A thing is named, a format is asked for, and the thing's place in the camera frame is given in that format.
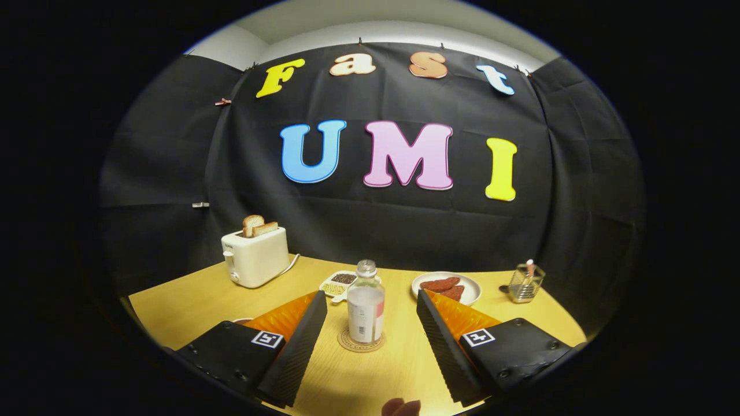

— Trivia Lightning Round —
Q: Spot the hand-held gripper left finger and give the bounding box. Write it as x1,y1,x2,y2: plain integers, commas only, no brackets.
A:
176,291,328,408

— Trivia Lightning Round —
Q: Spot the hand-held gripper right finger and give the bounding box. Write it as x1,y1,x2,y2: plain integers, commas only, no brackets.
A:
416,289,579,405

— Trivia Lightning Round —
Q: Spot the round cork coaster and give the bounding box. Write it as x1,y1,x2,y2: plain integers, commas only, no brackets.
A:
338,327,386,353

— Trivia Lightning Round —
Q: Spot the clear juice bottle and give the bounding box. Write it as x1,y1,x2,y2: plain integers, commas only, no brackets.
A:
347,259,386,345

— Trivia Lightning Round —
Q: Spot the white round plate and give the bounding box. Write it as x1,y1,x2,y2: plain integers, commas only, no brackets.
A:
411,272,482,307

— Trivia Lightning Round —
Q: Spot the white divided dish with beans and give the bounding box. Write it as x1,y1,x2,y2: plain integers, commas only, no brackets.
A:
319,271,382,304

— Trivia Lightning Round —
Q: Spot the cream toaster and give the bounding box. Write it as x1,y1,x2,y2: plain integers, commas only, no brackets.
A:
221,226,291,289

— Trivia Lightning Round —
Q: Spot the wooden table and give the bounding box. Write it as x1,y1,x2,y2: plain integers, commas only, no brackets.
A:
128,254,587,416

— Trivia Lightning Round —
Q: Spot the white toaster cable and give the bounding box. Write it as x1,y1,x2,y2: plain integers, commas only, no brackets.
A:
272,253,301,281

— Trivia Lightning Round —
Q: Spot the metal wire utensil holder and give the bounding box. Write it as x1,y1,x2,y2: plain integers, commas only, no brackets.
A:
508,265,546,303

